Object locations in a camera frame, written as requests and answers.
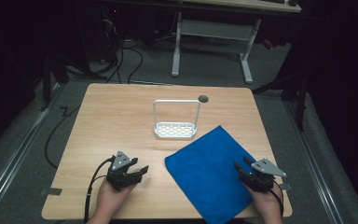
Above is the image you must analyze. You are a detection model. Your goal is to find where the white towel rack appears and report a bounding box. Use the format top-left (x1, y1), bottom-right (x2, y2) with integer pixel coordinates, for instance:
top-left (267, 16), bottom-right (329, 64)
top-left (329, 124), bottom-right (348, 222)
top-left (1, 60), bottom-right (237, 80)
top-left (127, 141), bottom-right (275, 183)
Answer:
top-left (152, 99), bottom-right (201, 140)

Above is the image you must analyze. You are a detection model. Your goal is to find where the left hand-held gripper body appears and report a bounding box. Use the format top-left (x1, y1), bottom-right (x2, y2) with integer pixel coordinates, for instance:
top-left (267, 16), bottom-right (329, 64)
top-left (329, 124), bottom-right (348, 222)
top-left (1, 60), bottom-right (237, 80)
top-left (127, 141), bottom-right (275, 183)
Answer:
top-left (105, 150), bottom-right (144, 192)

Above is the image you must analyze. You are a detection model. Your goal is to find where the person's right hand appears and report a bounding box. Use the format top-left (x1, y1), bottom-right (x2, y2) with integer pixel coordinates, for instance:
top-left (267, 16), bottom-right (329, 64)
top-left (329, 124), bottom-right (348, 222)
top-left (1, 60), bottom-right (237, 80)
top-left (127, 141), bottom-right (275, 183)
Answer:
top-left (244, 181), bottom-right (283, 220)

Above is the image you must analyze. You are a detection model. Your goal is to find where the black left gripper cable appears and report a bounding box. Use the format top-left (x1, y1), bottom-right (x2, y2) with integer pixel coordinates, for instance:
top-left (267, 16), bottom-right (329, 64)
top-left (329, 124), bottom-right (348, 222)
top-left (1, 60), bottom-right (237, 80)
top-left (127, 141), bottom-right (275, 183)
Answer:
top-left (83, 156), bottom-right (116, 224)

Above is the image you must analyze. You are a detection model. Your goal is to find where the metal floor rail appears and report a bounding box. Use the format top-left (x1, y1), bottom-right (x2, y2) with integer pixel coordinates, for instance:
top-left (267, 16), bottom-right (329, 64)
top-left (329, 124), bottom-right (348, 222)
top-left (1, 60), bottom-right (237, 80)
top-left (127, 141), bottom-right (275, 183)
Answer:
top-left (283, 101), bottom-right (344, 224)
top-left (0, 83), bottom-right (63, 218)

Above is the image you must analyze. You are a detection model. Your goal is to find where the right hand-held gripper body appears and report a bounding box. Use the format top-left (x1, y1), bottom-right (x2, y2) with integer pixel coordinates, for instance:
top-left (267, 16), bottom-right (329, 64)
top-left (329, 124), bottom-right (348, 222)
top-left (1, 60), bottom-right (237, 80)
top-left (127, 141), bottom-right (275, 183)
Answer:
top-left (238, 158), bottom-right (287, 193)

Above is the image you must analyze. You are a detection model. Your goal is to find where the black cable on floor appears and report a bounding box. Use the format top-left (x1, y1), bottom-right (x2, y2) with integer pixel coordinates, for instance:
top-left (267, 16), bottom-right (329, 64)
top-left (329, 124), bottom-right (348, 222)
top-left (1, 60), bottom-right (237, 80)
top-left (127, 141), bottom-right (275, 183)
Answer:
top-left (44, 105), bottom-right (81, 170)

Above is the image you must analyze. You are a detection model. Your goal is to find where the blue cloth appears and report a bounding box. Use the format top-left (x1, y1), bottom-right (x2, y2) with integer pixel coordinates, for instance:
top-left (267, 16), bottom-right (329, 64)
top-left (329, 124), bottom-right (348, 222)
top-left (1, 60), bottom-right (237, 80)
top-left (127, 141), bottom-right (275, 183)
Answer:
top-left (164, 125), bottom-right (266, 224)

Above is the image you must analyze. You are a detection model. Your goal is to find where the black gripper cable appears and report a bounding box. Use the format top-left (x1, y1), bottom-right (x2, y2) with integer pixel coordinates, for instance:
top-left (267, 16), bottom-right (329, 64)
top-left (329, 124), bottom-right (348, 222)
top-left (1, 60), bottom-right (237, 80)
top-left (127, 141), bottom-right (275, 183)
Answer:
top-left (83, 156), bottom-right (116, 224)
top-left (262, 178), bottom-right (285, 217)

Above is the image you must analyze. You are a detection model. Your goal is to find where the white-legged desk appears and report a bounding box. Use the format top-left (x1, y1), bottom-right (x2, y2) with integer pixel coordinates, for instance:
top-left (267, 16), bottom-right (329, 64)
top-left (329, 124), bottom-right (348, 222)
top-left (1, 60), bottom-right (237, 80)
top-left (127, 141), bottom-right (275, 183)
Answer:
top-left (171, 0), bottom-right (302, 85)

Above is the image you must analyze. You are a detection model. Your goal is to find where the bundle of black cables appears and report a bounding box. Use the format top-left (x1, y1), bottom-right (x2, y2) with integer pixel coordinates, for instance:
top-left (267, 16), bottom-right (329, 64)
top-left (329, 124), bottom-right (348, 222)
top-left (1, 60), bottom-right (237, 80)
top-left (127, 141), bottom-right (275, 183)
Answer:
top-left (88, 6), bottom-right (145, 85)

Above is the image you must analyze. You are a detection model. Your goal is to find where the black stand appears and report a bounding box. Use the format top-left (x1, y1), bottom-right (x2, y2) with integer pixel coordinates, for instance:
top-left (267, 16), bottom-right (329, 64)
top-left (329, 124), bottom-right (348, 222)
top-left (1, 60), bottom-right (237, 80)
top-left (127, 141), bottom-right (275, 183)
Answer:
top-left (252, 46), bottom-right (312, 133)
top-left (38, 50), bottom-right (71, 112)

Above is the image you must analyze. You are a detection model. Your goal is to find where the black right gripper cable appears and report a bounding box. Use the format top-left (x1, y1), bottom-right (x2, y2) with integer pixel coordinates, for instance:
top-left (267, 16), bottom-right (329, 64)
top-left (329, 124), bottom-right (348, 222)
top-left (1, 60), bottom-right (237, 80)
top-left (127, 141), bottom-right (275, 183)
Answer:
top-left (262, 178), bottom-right (285, 217)

